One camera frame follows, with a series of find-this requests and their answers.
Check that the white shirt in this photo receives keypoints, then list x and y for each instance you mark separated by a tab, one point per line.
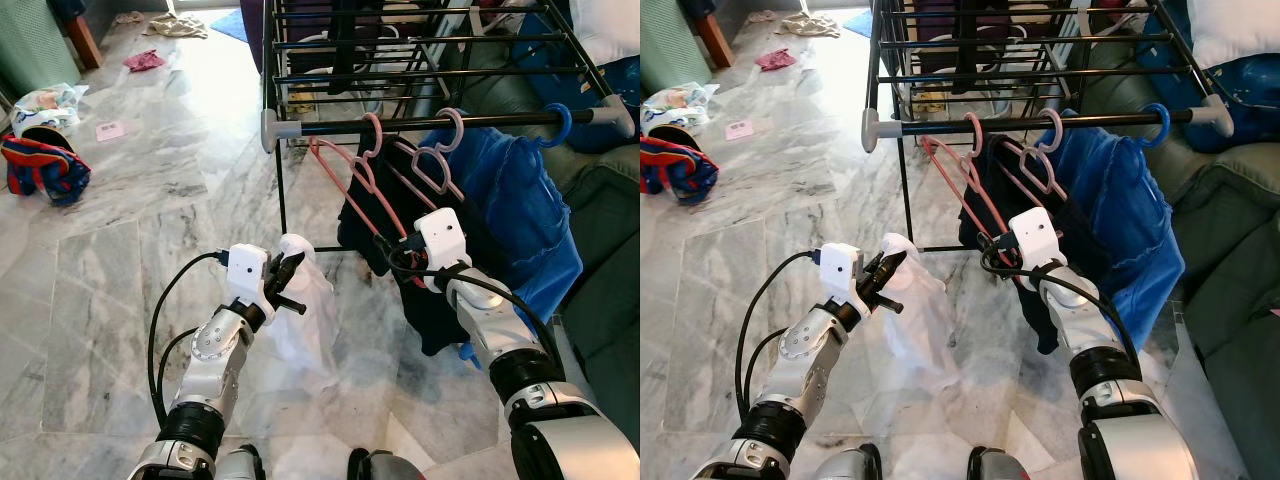
920	330
305	330

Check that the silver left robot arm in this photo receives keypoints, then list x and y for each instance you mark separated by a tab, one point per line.
215	370
800	370

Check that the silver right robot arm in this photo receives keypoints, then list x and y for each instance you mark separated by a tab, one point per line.
1140	445
570	440

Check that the blue clothes hanger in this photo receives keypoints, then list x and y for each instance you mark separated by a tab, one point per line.
1168	125
568	125

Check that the navy garment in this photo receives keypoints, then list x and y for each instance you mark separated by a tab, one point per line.
430	325
1040	325

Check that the blue garment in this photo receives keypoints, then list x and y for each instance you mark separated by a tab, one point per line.
1120	210
520	210

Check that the black drying rack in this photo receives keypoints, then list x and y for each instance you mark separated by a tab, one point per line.
335	126
935	126

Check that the pink card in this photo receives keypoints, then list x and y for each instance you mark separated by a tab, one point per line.
740	130
110	131

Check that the robot right leg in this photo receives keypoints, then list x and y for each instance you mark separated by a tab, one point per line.
385	468
1000	466

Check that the green sofa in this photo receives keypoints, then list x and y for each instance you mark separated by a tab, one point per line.
605	260
1230	270

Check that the black garment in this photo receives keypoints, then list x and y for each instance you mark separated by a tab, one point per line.
350	45
975	45

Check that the red and blue bag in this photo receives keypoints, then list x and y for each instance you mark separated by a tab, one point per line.
45	175
680	175

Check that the pink cloth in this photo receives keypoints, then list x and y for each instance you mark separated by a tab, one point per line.
145	60
776	60

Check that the blue floor mat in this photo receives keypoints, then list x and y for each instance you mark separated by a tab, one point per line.
857	23
230	25

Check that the beige cloth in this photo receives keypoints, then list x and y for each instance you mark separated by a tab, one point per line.
810	25
176	25

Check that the white printed plastic bag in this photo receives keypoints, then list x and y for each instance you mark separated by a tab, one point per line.
50	100
680	100

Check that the brown wooden furniture leg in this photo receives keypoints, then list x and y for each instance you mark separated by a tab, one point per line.
85	40
718	40

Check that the white pillow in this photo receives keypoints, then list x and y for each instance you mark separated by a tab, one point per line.
1230	30
605	30

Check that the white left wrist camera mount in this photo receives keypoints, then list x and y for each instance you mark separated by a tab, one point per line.
840	272
247	272

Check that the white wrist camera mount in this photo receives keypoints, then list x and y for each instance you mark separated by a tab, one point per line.
247	272
840	272
1033	235
442	235

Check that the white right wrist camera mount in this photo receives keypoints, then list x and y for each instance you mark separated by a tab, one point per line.
1033	235
442	235

